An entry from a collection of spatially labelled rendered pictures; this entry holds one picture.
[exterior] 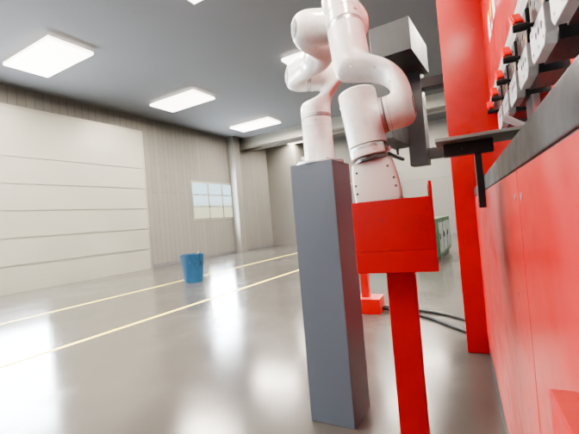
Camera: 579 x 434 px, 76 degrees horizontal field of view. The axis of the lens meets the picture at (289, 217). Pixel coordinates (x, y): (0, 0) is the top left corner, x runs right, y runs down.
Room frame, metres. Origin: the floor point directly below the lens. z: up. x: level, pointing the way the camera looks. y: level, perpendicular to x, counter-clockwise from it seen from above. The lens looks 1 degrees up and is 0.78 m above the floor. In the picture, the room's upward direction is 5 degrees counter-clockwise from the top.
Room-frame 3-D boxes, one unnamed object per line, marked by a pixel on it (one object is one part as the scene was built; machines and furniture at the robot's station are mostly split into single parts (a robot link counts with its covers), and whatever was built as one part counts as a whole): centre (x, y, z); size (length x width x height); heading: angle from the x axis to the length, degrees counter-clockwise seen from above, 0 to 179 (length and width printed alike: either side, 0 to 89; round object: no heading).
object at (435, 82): (2.41, -1.06, 1.67); 0.40 x 0.24 x 0.07; 155
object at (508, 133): (1.17, -0.63, 1.00); 0.26 x 0.18 x 0.01; 65
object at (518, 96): (1.14, -0.77, 1.18); 0.15 x 0.09 x 0.17; 155
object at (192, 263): (5.60, 1.51, 0.23); 0.41 x 0.36 x 0.46; 150
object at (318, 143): (1.48, -0.14, 1.09); 0.19 x 0.19 x 0.18
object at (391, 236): (0.84, -0.24, 0.75); 0.20 x 0.16 x 0.18; 159
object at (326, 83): (1.49, -0.17, 1.30); 0.19 x 0.12 x 0.24; 93
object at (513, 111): (1.32, -0.86, 1.18); 0.15 x 0.09 x 0.17; 155
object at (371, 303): (3.02, -0.57, 0.42); 0.25 x 0.20 x 0.83; 65
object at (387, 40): (2.46, -0.84, 1.52); 0.51 x 0.25 x 0.85; 148
